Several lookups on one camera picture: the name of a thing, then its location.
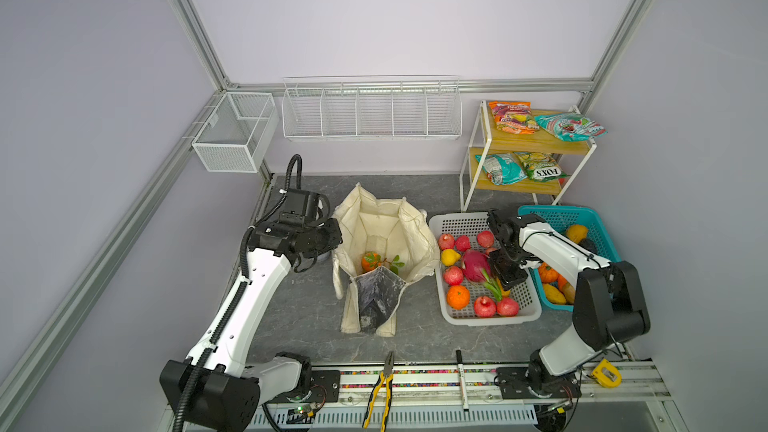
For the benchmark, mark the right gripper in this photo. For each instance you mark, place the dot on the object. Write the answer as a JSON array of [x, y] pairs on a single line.
[[505, 278]]

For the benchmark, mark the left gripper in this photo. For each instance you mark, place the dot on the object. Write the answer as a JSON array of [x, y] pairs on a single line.
[[334, 236]]

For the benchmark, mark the magenta dragon fruit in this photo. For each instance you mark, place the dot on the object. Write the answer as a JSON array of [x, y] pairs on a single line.
[[477, 269]]

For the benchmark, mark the cream canvas grocery bag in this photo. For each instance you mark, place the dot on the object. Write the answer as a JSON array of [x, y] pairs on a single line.
[[389, 227]]

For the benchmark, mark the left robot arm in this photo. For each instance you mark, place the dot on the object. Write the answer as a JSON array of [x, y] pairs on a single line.
[[215, 386]]

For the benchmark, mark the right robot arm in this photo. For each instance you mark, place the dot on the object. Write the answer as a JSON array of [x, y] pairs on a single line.
[[609, 304]]

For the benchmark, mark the teal white snack bag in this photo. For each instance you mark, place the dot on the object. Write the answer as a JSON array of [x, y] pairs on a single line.
[[502, 169]]

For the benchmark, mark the green Fox's candy bag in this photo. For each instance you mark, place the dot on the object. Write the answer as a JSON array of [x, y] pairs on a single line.
[[540, 167]]

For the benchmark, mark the orange snack bag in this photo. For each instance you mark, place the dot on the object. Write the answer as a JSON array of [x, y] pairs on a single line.
[[513, 117]]

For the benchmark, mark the teal red snack bag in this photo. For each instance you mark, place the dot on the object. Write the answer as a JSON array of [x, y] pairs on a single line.
[[570, 126]]

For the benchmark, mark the red apple back right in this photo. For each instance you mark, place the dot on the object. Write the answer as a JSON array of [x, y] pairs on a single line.
[[485, 239]]

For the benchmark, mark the red apple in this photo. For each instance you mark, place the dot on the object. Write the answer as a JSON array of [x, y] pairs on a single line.
[[485, 239], [462, 244], [446, 241], [507, 307], [484, 307], [453, 276]]

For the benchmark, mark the small orange pumpkin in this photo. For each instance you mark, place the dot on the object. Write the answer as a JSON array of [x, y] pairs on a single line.
[[547, 274]]

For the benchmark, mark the red apple front right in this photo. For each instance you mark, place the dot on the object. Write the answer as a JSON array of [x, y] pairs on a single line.
[[507, 307]]

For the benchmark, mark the red apple front middle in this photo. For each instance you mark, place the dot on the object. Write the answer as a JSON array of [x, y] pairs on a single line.
[[484, 307]]

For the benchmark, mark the red apple back middle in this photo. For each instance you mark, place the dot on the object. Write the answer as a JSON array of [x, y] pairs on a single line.
[[462, 244]]

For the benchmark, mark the yellow squash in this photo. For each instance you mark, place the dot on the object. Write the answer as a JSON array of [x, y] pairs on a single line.
[[554, 295]]

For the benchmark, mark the white plastic fruit basket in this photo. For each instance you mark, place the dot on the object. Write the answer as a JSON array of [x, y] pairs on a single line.
[[470, 224]]

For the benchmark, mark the orange tangerine front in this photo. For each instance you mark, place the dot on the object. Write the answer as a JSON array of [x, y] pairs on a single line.
[[458, 297]]

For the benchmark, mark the yellow pear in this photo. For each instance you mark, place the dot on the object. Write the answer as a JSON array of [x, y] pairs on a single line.
[[450, 257]]

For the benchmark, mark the red apple back left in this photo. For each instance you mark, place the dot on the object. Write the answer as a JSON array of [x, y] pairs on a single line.
[[446, 241]]

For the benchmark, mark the brown potato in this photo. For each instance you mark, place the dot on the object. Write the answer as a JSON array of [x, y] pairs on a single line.
[[569, 293]]

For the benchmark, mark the teal plastic vegetable basket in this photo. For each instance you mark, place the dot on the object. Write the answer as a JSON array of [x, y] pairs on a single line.
[[561, 218]]

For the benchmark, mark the wooden two-tier shelf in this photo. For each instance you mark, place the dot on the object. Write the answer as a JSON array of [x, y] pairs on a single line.
[[486, 140]]

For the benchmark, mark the small white mesh box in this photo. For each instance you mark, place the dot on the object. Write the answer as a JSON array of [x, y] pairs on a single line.
[[237, 132]]

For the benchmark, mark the yellow tape measure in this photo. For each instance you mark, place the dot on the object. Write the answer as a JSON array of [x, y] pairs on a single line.
[[606, 375]]

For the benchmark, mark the yellow black pliers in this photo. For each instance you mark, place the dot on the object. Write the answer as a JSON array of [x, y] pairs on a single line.
[[384, 382]]

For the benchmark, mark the long white wire basket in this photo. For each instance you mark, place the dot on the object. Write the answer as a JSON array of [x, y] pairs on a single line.
[[372, 107]]

